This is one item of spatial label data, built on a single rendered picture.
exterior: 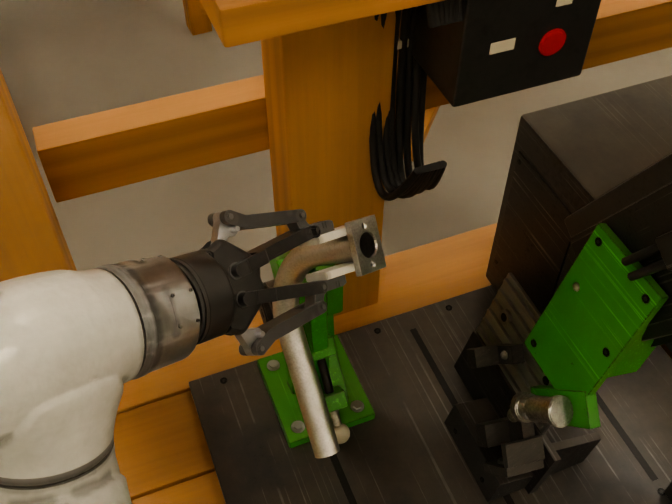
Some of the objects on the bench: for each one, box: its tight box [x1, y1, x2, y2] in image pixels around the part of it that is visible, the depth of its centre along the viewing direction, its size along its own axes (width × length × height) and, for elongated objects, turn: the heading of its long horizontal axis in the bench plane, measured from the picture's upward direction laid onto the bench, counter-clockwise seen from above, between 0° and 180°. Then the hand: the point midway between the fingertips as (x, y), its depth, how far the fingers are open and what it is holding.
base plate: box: [189, 285, 672, 504], centre depth 119 cm, size 42×110×2 cm, turn 111°
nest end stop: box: [484, 460, 544, 478], centre depth 103 cm, size 4×7×6 cm, turn 111°
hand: (336, 252), depth 79 cm, fingers closed on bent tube, 3 cm apart
